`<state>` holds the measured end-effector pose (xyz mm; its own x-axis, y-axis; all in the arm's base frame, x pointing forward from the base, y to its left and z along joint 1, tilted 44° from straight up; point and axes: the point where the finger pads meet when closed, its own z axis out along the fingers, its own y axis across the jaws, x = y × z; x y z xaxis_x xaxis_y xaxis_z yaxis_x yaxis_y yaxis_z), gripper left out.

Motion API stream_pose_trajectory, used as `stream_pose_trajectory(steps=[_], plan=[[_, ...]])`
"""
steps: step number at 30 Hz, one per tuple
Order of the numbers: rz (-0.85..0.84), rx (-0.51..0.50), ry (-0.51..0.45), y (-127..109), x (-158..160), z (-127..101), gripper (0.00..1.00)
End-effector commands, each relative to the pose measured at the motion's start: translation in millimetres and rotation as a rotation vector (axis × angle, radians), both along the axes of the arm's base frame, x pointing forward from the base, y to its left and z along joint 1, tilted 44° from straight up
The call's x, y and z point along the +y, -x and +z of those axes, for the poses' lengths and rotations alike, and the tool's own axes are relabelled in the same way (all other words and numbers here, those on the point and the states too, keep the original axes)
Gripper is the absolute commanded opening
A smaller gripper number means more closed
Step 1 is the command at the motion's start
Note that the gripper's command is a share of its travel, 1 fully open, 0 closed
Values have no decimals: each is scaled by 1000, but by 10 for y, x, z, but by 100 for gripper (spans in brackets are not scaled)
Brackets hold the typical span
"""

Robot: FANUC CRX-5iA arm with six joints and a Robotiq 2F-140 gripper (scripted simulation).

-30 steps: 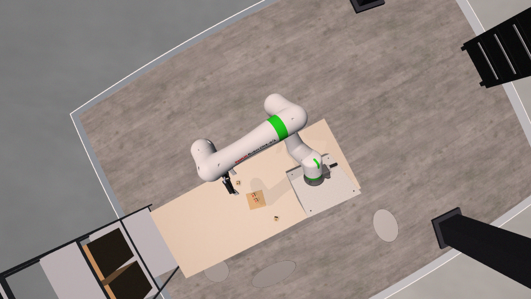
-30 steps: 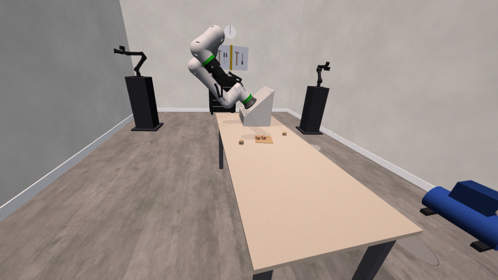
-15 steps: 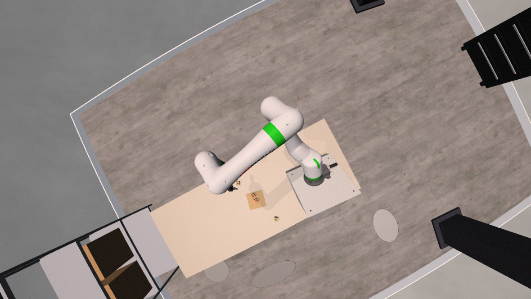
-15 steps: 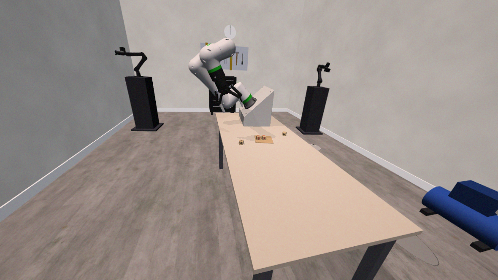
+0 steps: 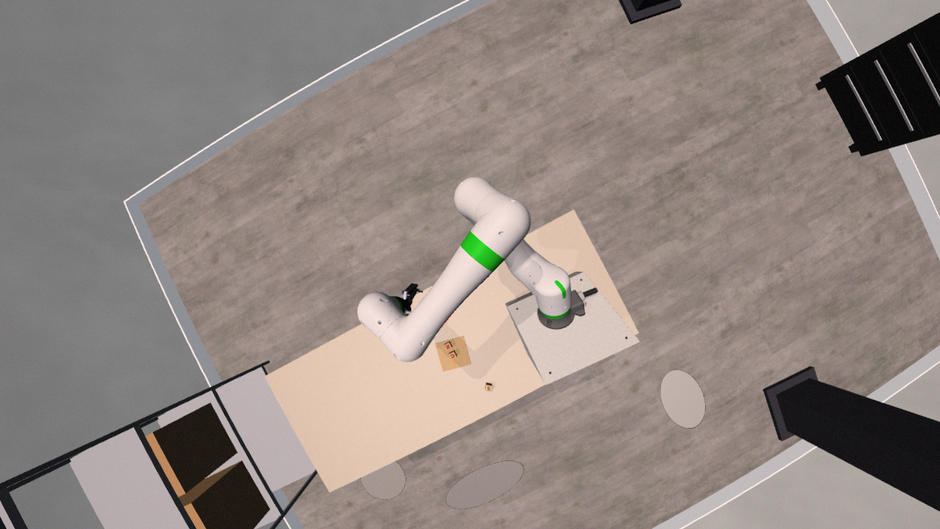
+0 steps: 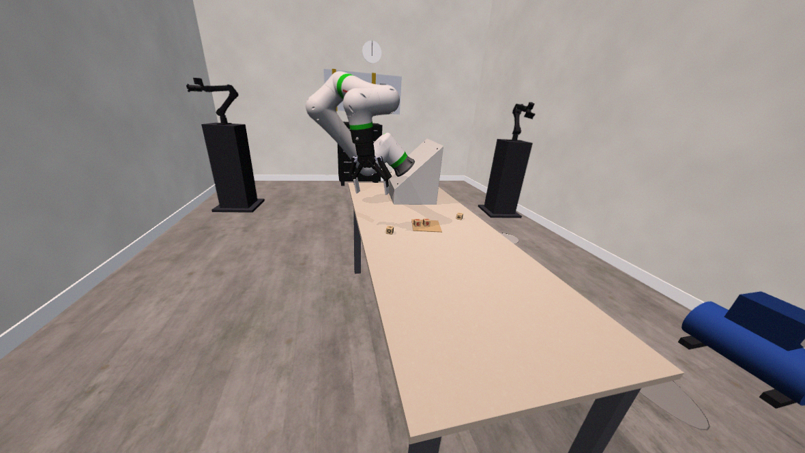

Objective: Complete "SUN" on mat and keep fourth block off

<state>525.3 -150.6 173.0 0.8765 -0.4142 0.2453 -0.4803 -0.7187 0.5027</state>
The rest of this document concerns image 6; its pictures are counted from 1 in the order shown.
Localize tan mat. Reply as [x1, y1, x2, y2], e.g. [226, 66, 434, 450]
[411, 219, 442, 233]

